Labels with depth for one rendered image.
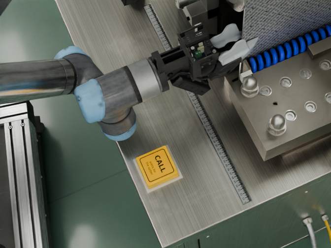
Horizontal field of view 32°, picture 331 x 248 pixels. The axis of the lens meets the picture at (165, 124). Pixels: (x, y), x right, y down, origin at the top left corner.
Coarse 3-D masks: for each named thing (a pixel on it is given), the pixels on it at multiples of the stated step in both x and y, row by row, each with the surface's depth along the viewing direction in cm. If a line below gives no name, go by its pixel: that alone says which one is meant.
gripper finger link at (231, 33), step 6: (234, 24) 109; (228, 30) 109; (234, 30) 110; (216, 36) 110; (222, 36) 111; (228, 36) 111; (234, 36) 112; (240, 36) 112; (216, 42) 112; (222, 42) 112; (228, 42) 112; (234, 42) 112; (216, 48) 112; (222, 48) 112
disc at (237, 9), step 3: (228, 0) 105; (240, 0) 98; (243, 0) 97; (231, 3) 104; (234, 3) 102; (237, 3) 100; (240, 3) 99; (243, 3) 97; (231, 6) 105; (234, 6) 103; (237, 6) 101; (240, 6) 99; (243, 6) 98; (234, 9) 104; (237, 9) 102; (240, 9) 100; (243, 9) 100
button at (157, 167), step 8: (152, 152) 123; (160, 152) 123; (168, 152) 123; (136, 160) 123; (144, 160) 122; (152, 160) 122; (160, 160) 122; (168, 160) 122; (144, 168) 122; (152, 168) 121; (160, 168) 121; (168, 168) 121; (144, 176) 121; (152, 176) 121; (160, 176) 121; (168, 176) 121; (176, 176) 122; (152, 184) 120; (160, 184) 122
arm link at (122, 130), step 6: (132, 108) 115; (132, 114) 115; (126, 120) 113; (132, 120) 116; (102, 126) 115; (108, 126) 113; (114, 126) 113; (120, 126) 113; (126, 126) 115; (132, 126) 117; (108, 132) 116; (114, 132) 116; (120, 132) 116; (126, 132) 117; (132, 132) 120; (114, 138) 119; (120, 138) 119; (126, 138) 120
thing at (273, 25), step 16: (272, 0) 103; (288, 0) 105; (304, 0) 107; (320, 0) 110; (256, 16) 105; (272, 16) 108; (288, 16) 110; (304, 16) 113; (320, 16) 116; (256, 32) 110; (272, 32) 113; (288, 32) 116; (304, 32) 119; (256, 48) 116
